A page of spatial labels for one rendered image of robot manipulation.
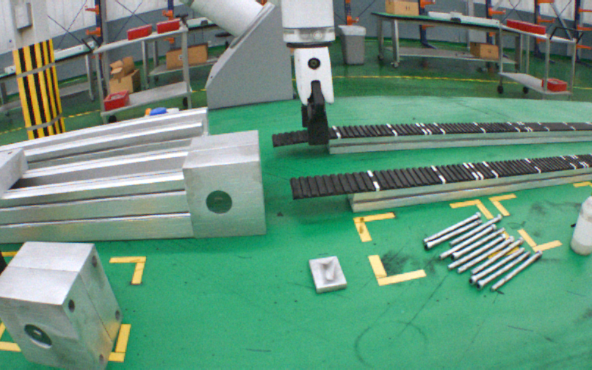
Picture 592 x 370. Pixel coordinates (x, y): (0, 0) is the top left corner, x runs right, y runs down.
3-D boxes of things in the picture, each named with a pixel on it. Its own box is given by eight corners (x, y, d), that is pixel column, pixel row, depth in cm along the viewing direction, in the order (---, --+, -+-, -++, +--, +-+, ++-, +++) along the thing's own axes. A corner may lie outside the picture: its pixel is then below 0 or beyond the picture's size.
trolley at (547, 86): (496, 92, 431) (496, 14, 385) (524, 92, 439) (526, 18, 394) (549, 120, 340) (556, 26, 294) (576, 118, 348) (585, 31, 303)
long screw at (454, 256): (454, 263, 44) (455, 256, 43) (449, 259, 44) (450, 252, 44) (504, 234, 47) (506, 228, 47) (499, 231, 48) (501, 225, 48)
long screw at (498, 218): (496, 219, 51) (498, 212, 50) (501, 222, 50) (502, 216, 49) (446, 246, 47) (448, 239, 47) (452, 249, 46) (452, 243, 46)
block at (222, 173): (263, 186, 63) (258, 123, 59) (266, 234, 52) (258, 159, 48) (203, 192, 63) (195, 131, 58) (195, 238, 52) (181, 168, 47)
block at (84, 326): (128, 302, 40) (102, 229, 36) (103, 376, 30) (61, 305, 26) (63, 294, 40) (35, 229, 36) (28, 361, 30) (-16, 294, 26)
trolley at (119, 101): (192, 104, 407) (186, 12, 361) (196, 118, 360) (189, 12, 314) (101, 126, 380) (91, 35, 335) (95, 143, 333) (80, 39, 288)
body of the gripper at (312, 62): (337, 40, 61) (341, 106, 66) (326, 34, 70) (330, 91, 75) (288, 42, 60) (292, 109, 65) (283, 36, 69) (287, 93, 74)
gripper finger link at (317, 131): (330, 109, 64) (331, 150, 67) (326, 103, 66) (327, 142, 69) (308, 109, 63) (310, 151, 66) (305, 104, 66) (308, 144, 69)
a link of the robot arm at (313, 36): (338, 28, 60) (340, 45, 61) (329, 24, 68) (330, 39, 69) (284, 30, 60) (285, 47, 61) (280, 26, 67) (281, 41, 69)
